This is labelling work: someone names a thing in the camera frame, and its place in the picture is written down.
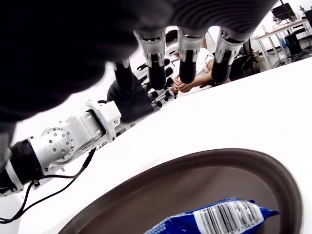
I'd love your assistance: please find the black computer monitor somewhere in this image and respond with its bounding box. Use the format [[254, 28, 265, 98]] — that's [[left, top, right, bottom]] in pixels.
[[270, 2, 297, 24]]

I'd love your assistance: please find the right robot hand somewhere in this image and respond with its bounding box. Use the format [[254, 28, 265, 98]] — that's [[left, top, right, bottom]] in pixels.
[[0, 0, 278, 171]]

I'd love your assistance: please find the black computer tower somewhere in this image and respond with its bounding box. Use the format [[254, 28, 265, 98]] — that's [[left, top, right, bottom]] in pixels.
[[284, 33, 306, 56]]

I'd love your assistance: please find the black office chair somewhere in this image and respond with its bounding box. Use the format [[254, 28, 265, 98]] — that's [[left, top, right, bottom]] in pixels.
[[228, 39, 261, 82]]

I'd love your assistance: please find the round dark brown tray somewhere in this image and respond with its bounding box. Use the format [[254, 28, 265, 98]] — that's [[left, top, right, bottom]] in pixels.
[[58, 148, 304, 234]]

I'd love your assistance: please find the white frame desk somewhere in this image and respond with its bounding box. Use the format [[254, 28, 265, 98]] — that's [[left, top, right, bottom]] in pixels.
[[250, 18, 312, 71]]

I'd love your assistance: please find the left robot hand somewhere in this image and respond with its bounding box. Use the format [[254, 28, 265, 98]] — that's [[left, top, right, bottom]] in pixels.
[[106, 58, 178, 124]]

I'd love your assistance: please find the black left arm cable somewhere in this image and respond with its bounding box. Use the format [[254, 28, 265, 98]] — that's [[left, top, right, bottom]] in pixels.
[[0, 146, 97, 224]]

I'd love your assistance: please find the blue Oreo packet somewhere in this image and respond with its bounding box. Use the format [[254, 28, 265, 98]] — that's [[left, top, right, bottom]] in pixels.
[[143, 197, 280, 234]]

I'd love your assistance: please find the seated person white shirt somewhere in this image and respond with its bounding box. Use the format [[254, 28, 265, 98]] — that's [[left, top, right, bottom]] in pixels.
[[165, 28, 233, 94]]

